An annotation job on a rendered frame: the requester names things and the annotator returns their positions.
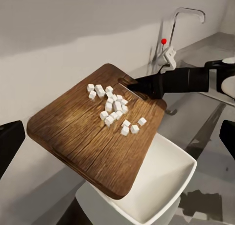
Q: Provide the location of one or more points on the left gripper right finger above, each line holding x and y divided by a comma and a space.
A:
227, 135

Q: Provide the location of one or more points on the cutting board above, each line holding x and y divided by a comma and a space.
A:
71, 129

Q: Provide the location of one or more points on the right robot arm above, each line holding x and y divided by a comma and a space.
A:
185, 80

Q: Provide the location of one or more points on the drop in sink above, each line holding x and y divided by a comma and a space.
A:
199, 57

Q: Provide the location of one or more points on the bowl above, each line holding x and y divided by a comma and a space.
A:
164, 174

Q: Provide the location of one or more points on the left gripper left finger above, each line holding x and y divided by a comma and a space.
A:
11, 137

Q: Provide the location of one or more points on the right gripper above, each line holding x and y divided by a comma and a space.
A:
176, 81

